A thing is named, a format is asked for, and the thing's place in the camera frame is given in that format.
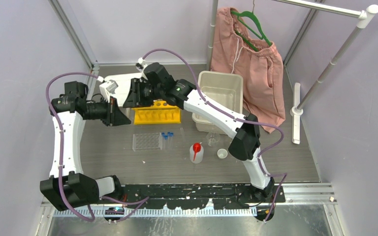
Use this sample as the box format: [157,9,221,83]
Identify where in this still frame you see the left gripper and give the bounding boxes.
[84,95,130,126]

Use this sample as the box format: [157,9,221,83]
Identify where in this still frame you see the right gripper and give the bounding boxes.
[123,79,163,109]

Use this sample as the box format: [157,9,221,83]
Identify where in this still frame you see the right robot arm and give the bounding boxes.
[123,62,275,202]

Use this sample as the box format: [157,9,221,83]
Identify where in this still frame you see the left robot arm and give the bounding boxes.
[40,81,131,211]

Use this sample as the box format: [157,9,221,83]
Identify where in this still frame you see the white rectangular tray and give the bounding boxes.
[98,72,142,108]

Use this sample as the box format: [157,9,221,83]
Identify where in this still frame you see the yellow test tube rack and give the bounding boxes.
[132,100,181,125]

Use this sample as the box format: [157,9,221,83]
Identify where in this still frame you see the clear acrylic tube rack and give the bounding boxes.
[132,132,163,151]

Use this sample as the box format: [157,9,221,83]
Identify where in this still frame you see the blue capped tube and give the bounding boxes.
[161,132,167,150]
[168,132,174,148]
[163,135,169,150]
[165,132,171,149]

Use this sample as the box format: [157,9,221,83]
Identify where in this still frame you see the red capped wash bottle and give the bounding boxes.
[189,143,204,164]

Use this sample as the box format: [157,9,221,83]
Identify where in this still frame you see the beige plastic bin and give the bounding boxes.
[191,70,244,135]

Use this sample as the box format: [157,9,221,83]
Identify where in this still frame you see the small white cup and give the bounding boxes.
[217,148,228,159]

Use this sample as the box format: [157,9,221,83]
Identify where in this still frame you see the pink shorts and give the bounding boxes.
[211,7,285,133]

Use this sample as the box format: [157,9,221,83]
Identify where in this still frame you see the green clothes hanger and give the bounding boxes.
[230,9,273,52]

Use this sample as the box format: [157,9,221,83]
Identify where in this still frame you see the white clothes rack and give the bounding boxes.
[207,0,378,145]

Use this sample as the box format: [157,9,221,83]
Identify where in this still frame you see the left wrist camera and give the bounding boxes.
[99,80,118,99]

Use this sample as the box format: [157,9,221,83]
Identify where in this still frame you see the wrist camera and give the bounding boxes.
[99,80,118,99]
[135,58,147,72]

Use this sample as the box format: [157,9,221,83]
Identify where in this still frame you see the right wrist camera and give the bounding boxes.
[135,58,147,72]

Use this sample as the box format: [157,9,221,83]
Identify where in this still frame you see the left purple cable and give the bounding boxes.
[45,72,151,224]

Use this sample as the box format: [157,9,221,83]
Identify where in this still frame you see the purple cable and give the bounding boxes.
[141,48,288,224]
[45,72,151,224]

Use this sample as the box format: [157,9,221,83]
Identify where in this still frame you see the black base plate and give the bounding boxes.
[114,183,273,210]

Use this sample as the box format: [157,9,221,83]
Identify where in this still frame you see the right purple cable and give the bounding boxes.
[141,48,288,224]

